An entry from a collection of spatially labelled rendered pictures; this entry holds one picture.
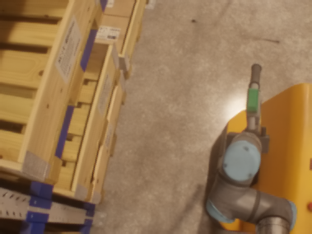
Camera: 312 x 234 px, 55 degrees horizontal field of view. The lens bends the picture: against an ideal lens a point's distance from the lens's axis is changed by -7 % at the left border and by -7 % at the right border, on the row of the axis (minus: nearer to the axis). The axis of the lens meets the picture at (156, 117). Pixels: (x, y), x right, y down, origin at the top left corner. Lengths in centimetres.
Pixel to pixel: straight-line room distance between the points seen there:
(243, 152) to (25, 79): 86
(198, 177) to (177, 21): 138
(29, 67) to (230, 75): 182
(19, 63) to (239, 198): 95
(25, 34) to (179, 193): 157
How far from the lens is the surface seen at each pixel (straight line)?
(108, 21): 238
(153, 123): 250
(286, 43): 304
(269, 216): 84
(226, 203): 84
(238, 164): 79
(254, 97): 107
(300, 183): 165
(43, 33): 137
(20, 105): 125
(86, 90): 182
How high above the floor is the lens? 238
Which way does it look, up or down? 71 degrees down
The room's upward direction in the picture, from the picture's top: 4 degrees counter-clockwise
